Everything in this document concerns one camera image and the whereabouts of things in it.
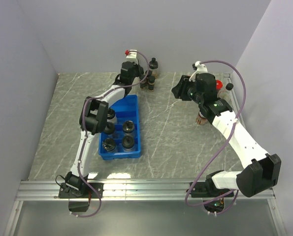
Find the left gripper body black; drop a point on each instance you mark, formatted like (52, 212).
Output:
(137, 73)

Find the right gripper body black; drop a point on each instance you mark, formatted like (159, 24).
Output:
(192, 93)

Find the black cap bottle front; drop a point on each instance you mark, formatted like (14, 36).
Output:
(128, 127)

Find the black cap bottle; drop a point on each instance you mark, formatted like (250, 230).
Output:
(128, 127)
(110, 129)

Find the black cap bottle back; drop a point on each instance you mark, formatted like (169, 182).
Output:
(110, 129)

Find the knob lid jar white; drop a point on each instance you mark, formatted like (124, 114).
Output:
(128, 143)

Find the blue divided plastic bin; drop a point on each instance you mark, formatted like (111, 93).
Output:
(121, 138)

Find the shaker jar white powder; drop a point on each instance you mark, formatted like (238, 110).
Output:
(109, 145)

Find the tall clear sauce bottle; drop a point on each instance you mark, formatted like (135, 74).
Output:
(224, 92)

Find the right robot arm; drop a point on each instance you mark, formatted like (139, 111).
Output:
(260, 169)

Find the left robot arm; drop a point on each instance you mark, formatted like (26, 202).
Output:
(93, 120)

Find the red lid jar right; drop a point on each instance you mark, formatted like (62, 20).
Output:
(219, 85)

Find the small spice jar left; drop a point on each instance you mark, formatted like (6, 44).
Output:
(143, 84)

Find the small spice jar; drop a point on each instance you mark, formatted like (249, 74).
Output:
(143, 84)
(151, 83)

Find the small spice jar right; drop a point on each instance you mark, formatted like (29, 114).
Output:
(151, 83)

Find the white lid spice jar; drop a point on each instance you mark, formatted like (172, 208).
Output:
(200, 119)

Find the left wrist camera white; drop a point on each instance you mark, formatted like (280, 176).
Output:
(132, 56)

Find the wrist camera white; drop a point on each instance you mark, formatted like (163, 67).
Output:
(198, 68)
(132, 56)

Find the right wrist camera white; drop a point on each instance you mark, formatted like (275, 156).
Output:
(198, 68)

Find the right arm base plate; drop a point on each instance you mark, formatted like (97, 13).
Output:
(198, 190)

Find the aluminium front rail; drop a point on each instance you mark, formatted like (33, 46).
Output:
(113, 190)

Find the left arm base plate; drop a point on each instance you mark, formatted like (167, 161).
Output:
(97, 190)

